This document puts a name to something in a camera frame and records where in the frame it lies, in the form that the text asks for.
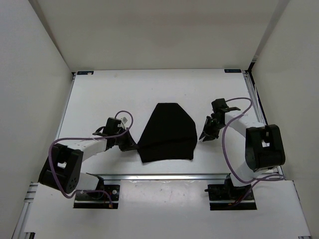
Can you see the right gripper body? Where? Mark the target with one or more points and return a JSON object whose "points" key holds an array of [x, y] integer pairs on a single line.
{"points": [[219, 126]]}

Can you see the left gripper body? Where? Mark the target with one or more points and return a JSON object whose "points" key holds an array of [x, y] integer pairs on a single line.
{"points": [[116, 135]]}

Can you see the black skirt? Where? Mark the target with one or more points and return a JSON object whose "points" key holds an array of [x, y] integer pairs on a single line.
{"points": [[170, 134]]}

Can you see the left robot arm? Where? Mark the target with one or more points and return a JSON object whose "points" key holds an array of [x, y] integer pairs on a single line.
{"points": [[62, 168]]}

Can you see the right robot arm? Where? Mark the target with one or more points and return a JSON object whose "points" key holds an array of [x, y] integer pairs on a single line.
{"points": [[263, 142]]}

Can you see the right blue corner label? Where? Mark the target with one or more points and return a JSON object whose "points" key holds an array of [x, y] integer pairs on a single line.
{"points": [[232, 71]]}

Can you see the blue corner label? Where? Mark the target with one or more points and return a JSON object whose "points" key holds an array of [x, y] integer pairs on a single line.
{"points": [[232, 71], [85, 72]]}

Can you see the left blue corner label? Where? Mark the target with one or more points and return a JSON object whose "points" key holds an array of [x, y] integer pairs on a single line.
{"points": [[85, 72]]}

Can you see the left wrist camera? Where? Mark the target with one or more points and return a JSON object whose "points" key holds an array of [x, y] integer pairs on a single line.
{"points": [[123, 120]]}

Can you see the aluminium front rail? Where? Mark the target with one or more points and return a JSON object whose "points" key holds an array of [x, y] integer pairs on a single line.
{"points": [[163, 177]]}

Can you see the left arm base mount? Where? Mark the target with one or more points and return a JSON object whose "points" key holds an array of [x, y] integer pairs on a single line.
{"points": [[99, 200]]}

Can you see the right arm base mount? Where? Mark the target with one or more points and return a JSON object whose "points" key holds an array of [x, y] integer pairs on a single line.
{"points": [[226, 197]]}

